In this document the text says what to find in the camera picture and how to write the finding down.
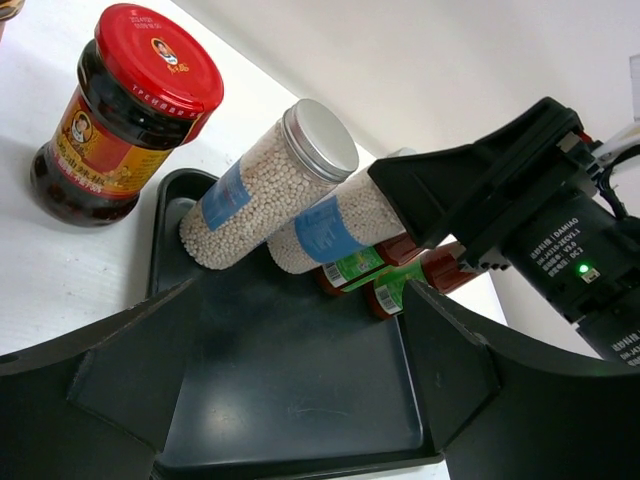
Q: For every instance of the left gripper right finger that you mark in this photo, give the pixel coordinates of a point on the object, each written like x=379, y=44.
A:
x=498, y=404

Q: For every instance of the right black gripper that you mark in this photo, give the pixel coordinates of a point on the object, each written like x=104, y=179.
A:
x=535, y=196

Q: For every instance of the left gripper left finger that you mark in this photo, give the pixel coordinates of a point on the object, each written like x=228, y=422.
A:
x=98, y=402

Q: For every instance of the silver lid white jar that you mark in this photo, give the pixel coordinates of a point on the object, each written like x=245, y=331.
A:
x=305, y=155

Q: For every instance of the black plastic tray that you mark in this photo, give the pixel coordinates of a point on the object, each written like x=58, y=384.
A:
x=283, y=380

